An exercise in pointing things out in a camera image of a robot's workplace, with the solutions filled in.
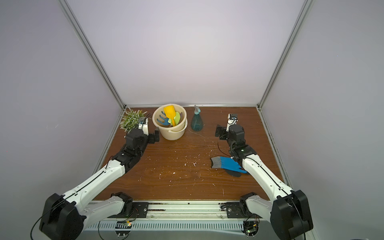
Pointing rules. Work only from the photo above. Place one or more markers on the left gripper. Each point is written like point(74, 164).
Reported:
point(152, 139)

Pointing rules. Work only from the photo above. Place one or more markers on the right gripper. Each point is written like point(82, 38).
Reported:
point(220, 132)

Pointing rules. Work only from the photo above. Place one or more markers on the blue fork yellow handle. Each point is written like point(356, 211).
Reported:
point(164, 120)

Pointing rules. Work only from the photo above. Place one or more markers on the teal spray bottle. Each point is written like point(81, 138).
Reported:
point(197, 122)

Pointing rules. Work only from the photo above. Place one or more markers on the yellow plastic scoop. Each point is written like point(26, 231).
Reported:
point(170, 114)

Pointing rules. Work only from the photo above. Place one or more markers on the green trowel wooden handle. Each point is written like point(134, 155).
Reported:
point(175, 120)

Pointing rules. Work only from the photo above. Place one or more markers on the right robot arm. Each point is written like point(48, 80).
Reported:
point(275, 188)

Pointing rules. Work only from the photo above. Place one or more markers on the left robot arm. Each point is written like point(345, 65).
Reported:
point(66, 216)

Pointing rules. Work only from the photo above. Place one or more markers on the blue grey gardening glove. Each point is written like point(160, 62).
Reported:
point(228, 164)

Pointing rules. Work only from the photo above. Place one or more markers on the cream plastic bucket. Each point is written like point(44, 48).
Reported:
point(171, 133)

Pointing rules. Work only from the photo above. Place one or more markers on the potted green plant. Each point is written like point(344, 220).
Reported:
point(131, 119)

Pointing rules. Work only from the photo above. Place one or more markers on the left controller board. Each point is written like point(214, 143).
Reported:
point(123, 229)

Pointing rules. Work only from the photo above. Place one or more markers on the controller board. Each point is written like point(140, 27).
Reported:
point(250, 229)
point(123, 229)

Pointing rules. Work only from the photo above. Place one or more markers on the right controller board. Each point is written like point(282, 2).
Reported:
point(250, 229)

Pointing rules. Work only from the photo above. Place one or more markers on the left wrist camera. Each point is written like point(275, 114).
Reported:
point(143, 125)

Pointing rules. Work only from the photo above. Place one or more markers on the aluminium mounting rail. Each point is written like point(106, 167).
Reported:
point(186, 210)

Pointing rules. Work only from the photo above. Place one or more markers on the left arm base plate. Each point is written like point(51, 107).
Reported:
point(134, 210)

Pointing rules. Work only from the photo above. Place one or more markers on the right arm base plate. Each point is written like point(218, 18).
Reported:
point(243, 210)

